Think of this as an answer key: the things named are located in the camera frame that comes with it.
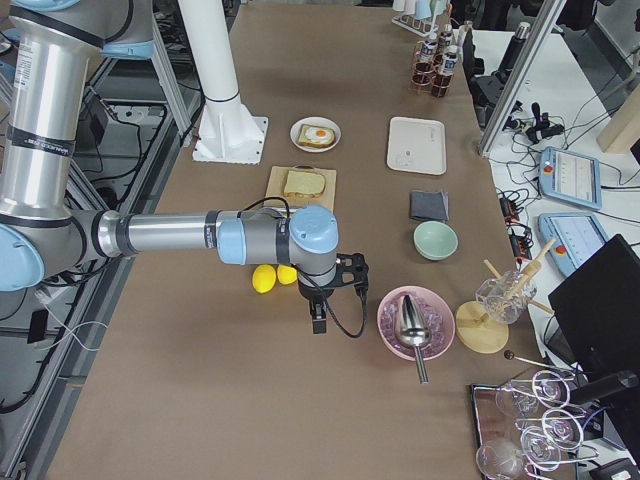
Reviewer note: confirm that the white round plate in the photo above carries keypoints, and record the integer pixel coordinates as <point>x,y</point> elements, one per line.
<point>318,121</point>

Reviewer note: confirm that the bottle with white cap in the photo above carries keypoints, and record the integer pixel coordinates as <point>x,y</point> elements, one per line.
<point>423,68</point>

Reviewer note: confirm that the plain bread slice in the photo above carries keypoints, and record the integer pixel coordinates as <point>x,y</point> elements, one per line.
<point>304,184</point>

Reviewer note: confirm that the green bowl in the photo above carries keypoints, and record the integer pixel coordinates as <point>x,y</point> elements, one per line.
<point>435,240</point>

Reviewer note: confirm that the steel ice scoop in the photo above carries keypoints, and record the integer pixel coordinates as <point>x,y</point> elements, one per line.
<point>412,332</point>

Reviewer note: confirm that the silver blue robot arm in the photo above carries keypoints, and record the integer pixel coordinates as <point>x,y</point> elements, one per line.
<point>41,237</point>

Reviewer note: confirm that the blue teach pendant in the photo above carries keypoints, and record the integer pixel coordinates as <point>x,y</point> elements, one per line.
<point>577,236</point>
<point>570,177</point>

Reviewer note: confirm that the copper wire bottle rack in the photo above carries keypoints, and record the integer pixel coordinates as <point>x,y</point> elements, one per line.
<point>421,89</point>

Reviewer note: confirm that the aluminium frame post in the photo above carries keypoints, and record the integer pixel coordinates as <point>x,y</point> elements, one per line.
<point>542,26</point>

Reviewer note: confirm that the mirrored glass tray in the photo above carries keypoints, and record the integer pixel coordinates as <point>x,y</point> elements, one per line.
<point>491,423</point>

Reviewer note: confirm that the white rabbit tray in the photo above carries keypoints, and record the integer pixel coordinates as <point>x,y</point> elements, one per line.
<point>416,146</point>

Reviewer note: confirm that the wine glass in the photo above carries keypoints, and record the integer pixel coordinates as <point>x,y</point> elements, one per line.
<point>555,438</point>
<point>501,458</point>
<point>523,397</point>

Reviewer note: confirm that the clear glass mug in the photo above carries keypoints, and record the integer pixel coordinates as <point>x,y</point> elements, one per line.
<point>506,298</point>

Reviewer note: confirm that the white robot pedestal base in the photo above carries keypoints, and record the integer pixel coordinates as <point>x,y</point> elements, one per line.
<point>228,132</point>

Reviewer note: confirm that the toast with fried egg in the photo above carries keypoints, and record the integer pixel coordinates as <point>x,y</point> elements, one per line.
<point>313,136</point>

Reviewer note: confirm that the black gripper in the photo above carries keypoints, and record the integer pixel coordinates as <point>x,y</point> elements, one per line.
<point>311,292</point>

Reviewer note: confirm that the black monitor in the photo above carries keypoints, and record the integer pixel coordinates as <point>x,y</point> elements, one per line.
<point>597,309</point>

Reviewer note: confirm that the grey folded cloth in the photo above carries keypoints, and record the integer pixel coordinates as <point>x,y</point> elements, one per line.
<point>429,206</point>

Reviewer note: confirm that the yellow lemon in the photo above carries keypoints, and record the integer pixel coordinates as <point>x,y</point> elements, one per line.
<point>286,275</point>
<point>264,278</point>

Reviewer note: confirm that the bamboo cutting board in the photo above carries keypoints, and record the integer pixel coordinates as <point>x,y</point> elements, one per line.
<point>277,180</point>

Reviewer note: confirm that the pink bowl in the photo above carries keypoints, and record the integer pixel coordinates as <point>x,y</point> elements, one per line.
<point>434,310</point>

